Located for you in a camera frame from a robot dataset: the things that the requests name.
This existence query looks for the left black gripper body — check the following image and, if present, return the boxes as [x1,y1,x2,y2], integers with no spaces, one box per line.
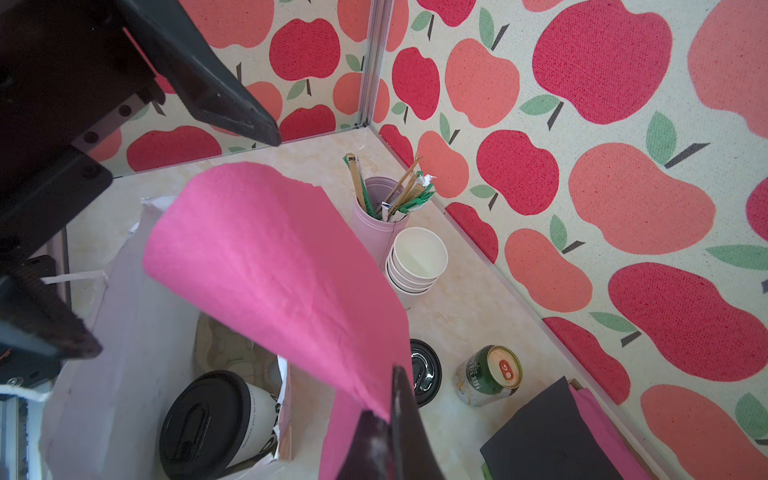
[1,1,165,272]

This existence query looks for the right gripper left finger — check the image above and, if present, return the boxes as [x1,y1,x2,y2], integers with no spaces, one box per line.
[336,410,391,480]

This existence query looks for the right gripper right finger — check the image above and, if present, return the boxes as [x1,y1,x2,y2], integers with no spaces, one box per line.
[390,365,444,479]

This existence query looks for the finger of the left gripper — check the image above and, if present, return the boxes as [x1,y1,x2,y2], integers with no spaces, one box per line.
[1,254,103,360]
[116,0,282,147]

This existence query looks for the white patterned paper gift bag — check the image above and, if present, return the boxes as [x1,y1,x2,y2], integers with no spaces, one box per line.
[38,194,295,480]

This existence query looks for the black plastic cup lid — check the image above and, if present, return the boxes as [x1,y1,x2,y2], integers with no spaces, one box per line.
[159,370,251,479]

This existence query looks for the pink paper napkin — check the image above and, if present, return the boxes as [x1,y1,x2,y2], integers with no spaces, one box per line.
[143,162,411,479]

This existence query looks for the white paper coffee cup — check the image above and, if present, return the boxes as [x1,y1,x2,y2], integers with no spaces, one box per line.
[227,383,278,468]

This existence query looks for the stack of black cup lids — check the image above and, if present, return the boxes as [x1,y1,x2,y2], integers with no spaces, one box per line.
[410,339,443,408]

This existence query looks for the green beverage can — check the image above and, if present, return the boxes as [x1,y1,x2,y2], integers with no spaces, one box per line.
[454,345,523,407]

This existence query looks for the stack of white paper cups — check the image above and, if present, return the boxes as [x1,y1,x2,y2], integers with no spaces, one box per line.
[384,227,449,310]

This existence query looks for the stack of pink napkins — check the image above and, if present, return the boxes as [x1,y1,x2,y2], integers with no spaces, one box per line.
[479,376,655,480]

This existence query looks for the pink straw holder cup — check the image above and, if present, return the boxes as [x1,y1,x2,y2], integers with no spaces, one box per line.
[351,176,410,269]

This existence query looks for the wrapped straws and stirrers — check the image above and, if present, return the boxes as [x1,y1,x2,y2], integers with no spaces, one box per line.
[343,153,436,223]

